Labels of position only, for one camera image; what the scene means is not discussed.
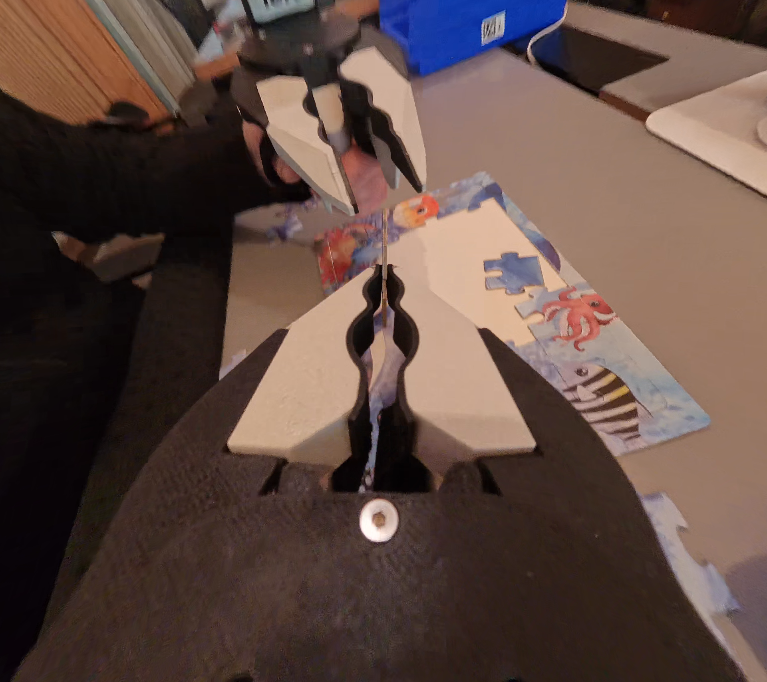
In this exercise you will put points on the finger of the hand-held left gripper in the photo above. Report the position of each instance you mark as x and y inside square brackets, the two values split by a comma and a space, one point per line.
[389, 89]
[293, 125]

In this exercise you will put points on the person's left forearm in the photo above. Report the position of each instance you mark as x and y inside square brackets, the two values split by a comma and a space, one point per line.
[120, 167]

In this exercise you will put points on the purple coral puzzle piece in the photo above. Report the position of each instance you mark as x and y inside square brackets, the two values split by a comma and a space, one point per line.
[284, 224]

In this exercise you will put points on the labelled blue plastic bin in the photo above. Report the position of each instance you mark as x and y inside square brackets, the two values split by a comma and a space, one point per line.
[467, 5]

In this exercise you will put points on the sea animal jigsaw puzzle tray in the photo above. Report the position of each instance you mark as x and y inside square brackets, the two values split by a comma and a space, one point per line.
[455, 239]

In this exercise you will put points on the cardboard puzzle piece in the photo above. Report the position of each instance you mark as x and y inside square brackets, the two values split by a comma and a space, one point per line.
[383, 242]

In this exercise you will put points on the person's left hand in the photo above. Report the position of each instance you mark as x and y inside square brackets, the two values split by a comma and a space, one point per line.
[367, 179]

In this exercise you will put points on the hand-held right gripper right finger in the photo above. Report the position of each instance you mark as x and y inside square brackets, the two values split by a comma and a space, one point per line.
[473, 388]

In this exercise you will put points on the pale blue white puzzle piece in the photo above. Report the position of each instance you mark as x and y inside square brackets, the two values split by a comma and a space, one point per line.
[689, 562]

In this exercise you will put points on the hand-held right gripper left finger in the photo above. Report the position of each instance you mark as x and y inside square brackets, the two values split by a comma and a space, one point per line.
[293, 388]

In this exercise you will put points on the dark blue puzzle piece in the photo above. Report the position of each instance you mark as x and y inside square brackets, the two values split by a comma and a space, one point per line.
[512, 273]

